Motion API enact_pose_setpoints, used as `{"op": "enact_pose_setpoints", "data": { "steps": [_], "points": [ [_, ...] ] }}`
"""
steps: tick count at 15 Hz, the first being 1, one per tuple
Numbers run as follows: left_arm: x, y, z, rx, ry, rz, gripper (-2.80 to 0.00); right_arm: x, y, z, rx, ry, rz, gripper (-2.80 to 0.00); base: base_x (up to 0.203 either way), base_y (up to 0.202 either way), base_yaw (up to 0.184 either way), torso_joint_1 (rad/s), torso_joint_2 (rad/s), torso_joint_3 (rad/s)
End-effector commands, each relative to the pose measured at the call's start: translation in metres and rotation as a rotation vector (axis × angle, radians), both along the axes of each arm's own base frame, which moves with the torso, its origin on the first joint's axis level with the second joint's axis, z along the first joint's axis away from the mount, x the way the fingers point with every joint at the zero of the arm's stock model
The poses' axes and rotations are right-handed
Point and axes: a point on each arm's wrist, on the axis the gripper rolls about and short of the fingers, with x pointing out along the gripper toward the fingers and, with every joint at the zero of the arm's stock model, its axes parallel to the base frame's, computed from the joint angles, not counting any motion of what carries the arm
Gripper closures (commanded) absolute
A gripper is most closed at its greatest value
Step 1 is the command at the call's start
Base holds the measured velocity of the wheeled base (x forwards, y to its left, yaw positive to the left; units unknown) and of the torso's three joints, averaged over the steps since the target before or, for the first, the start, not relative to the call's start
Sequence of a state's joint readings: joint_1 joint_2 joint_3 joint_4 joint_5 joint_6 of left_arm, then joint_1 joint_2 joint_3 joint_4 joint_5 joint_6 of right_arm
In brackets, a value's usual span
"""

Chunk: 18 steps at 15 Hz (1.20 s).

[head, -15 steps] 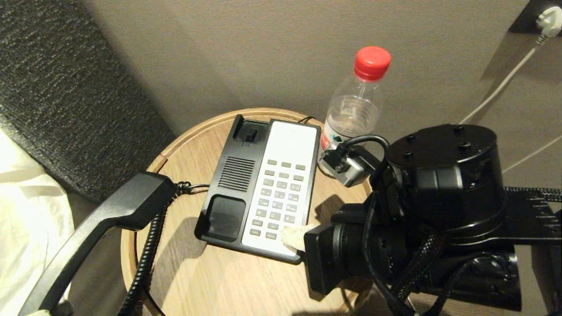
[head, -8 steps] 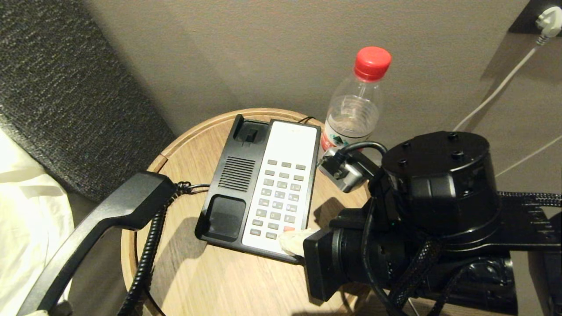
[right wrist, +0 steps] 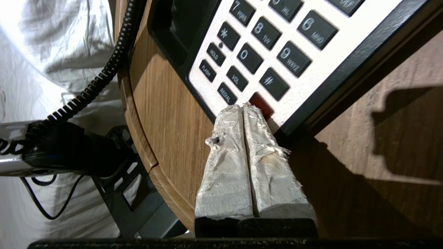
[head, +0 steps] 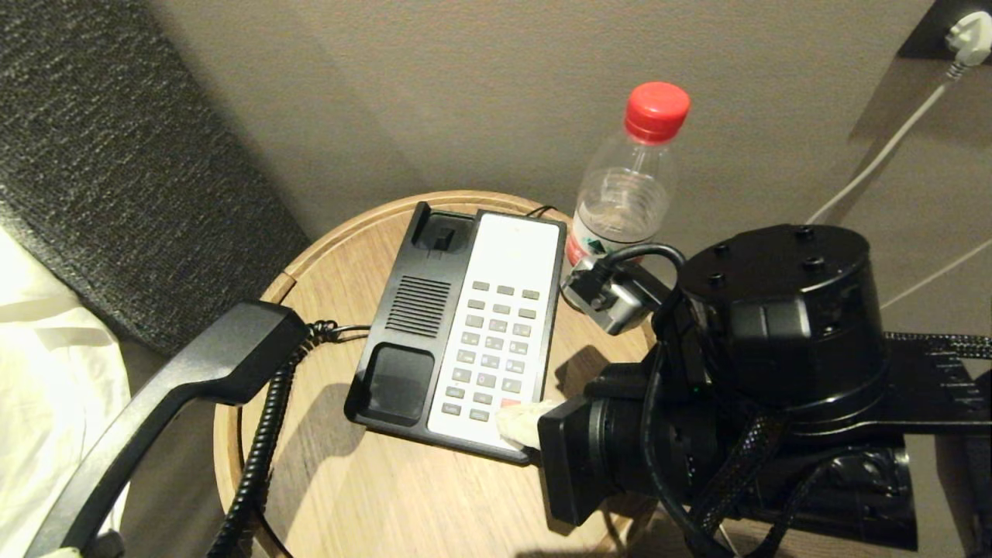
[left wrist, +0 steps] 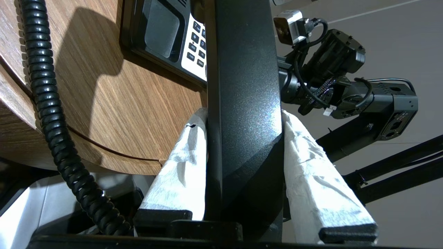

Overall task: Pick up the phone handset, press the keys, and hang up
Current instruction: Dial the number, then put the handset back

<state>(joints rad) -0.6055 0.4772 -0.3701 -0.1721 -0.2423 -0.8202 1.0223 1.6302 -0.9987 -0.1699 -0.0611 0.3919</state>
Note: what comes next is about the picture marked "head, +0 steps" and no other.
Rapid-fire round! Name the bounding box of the white power cable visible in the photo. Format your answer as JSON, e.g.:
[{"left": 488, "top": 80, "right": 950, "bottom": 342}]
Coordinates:
[{"left": 806, "top": 62, "right": 966, "bottom": 226}]

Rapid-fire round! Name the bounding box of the white power plug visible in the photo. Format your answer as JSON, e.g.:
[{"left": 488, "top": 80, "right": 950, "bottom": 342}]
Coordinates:
[{"left": 945, "top": 11, "right": 992, "bottom": 67}]

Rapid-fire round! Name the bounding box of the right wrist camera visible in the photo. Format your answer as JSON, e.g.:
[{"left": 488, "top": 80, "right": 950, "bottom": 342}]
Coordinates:
[{"left": 560, "top": 256, "right": 669, "bottom": 336}]

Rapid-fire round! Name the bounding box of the clear bottle with red cap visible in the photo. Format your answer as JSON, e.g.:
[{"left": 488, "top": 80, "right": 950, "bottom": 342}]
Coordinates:
[{"left": 560, "top": 81, "right": 691, "bottom": 312}]

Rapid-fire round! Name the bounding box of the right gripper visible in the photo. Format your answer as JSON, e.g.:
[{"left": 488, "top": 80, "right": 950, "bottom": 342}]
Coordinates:
[{"left": 496, "top": 363, "right": 698, "bottom": 528}]

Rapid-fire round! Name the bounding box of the black and white desk phone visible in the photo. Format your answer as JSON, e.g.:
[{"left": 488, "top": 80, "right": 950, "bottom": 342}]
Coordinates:
[{"left": 344, "top": 201, "right": 568, "bottom": 466}]

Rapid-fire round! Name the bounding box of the dark grey upholstered headboard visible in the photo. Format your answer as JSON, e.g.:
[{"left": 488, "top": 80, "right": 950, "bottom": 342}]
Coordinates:
[{"left": 0, "top": 0, "right": 312, "bottom": 357}]

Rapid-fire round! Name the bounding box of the black cable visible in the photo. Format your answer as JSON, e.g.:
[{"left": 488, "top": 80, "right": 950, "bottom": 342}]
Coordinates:
[{"left": 593, "top": 243, "right": 737, "bottom": 558}]

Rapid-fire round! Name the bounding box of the black phone handset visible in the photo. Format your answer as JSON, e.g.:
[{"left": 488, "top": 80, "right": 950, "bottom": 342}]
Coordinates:
[{"left": 23, "top": 301, "right": 311, "bottom": 558}]

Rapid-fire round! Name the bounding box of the black coiled phone cord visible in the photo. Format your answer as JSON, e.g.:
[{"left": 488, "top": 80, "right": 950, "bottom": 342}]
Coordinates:
[{"left": 205, "top": 319, "right": 371, "bottom": 558}]

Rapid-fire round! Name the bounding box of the round wooden side table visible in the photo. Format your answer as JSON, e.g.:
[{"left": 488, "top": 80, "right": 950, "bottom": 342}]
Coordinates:
[{"left": 213, "top": 191, "right": 776, "bottom": 558}]

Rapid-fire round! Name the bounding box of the white bed linen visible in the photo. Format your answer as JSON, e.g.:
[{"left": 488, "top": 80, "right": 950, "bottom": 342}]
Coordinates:
[{"left": 0, "top": 225, "right": 133, "bottom": 558}]

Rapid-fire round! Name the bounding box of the thin white cable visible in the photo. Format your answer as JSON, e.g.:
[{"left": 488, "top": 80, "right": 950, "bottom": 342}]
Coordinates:
[{"left": 880, "top": 236, "right": 992, "bottom": 311}]

